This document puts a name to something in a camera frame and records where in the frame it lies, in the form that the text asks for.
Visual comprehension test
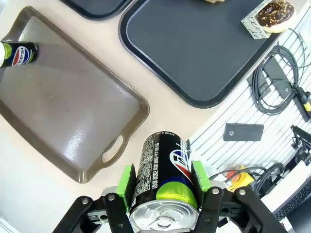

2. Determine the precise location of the black keyboard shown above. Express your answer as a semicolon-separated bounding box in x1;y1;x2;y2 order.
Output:
272;179;311;222

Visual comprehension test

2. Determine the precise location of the chocolate donut with nut sprinkles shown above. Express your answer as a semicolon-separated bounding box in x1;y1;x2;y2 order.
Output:
257;0;295;34

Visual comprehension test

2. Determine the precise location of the yellow cable connector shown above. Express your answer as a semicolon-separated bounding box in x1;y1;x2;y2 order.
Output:
302;91;311;110

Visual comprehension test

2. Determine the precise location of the yellow emergency stop button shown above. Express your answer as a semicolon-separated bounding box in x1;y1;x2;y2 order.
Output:
227;165;255;193

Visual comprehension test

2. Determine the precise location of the black power adapter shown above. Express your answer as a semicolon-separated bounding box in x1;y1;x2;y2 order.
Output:
262;56;296;100

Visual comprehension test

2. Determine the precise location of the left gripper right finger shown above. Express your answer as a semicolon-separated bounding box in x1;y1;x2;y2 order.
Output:
191;160;287;233

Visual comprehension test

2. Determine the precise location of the black Pepsi can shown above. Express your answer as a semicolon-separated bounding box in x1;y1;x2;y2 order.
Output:
0;41;40;68
128;131;201;232

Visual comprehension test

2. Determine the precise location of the black rectangular block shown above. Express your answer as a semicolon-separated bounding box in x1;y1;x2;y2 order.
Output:
223;122;265;142

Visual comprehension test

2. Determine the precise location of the white slatted panel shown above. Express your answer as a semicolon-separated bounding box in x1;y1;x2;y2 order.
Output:
188;28;311;197

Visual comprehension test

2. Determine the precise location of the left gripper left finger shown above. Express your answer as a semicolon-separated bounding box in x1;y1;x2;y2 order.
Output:
62;164;137;233

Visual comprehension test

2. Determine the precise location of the white printed donut box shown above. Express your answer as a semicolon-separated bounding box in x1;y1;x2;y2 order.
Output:
241;10;271;40

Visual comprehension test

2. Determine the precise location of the black cable bundle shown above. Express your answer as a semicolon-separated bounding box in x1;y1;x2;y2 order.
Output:
252;162;293;195

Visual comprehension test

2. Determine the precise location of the black clamp mount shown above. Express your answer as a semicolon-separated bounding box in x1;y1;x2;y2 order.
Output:
290;124;311;168

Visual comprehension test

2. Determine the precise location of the brown handled serving tray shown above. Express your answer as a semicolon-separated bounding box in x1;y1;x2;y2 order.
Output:
0;5;151;184

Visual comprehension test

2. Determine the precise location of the black coiled cable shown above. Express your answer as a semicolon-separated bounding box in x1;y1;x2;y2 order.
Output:
251;28;306;116

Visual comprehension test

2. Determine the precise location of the dark navy serving tray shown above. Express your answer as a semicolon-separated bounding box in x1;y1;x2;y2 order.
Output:
118;0;296;109
59;0;137;20

